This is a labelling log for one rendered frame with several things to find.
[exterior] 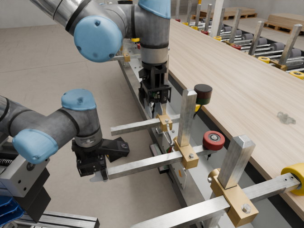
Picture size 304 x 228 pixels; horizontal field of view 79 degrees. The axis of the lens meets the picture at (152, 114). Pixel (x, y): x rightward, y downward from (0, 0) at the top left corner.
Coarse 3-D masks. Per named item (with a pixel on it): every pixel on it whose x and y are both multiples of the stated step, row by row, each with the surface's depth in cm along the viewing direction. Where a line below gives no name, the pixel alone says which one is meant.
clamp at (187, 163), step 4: (176, 136) 77; (176, 140) 75; (176, 144) 74; (176, 148) 75; (180, 148) 71; (184, 148) 71; (188, 148) 71; (192, 148) 71; (180, 152) 71; (184, 152) 70; (188, 152) 70; (192, 152) 70; (184, 156) 68; (188, 156) 68; (196, 156) 68; (184, 160) 69; (188, 160) 67; (192, 160) 67; (196, 160) 68; (184, 164) 69; (188, 164) 68; (192, 164) 69; (196, 164) 69; (188, 168) 69
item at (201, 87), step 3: (198, 84) 62; (201, 84) 62; (204, 84) 62; (195, 87) 60; (198, 87) 60; (201, 87) 60; (204, 87) 60; (207, 87) 60; (210, 87) 60; (198, 90) 59; (201, 90) 59; (204, 90) 59; (207, 90) 59; (210, 90) 59; (195, 105) 62; (201, 105) 64; (198, 111) 66; (195, 114) 67
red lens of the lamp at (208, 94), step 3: (195, 90) 60; (198, 93) 59; (201, 93) 58; (204, 93) 58; (207, 93) 58; (210, 93) 59; (198, 96) 60; (201, 96) 59; (204, 96) 59; (207, 96) 59; (210, 96) 60
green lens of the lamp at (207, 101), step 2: (196, 98) 60; (198, 98) 60; (208, 98) 60; (210, 98) 61; (196, 100) 61; (198, 100) 60; (200, 100) 60; (202, 100) 60; (204, 100) 60; (206, 100) 60; (208, 100) 60; (196, 102) 61; (198, 102) 61; (200, 102) 60; (202, 102) 60; (204, 102) 60; (206, 102) 60; (208, 102) 61; (200, 104) 61; (202, 104) 61; (204, 104) 61
